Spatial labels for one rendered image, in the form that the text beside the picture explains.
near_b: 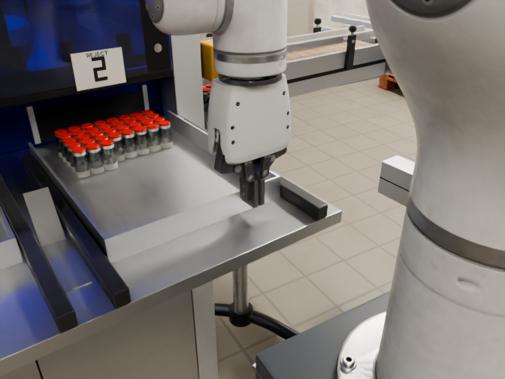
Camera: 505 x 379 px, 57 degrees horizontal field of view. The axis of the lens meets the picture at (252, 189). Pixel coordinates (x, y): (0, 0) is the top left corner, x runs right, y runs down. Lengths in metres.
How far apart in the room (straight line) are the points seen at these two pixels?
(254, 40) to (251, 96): 0.06
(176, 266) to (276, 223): 0.15
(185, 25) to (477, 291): 0.34
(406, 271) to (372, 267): 1.65
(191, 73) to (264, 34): 0.41
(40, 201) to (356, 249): 1.64
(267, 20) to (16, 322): 0.40
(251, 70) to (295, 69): 0.70
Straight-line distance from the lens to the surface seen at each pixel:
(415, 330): 0.38
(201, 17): 0.48
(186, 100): 0.92
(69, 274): 0.58
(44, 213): 0.64
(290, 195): 0.66
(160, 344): 1.21
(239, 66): 0.52
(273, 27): 0.52
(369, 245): 2.13
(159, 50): 0.87
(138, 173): 0.77
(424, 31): 0.23
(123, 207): 0.68
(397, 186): 1.59
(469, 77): 0.24
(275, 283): 1.87
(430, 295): 0.35
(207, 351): 1.32
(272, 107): 0.56
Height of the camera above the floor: 1.23
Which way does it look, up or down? 29 degrees down
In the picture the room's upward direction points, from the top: straight up
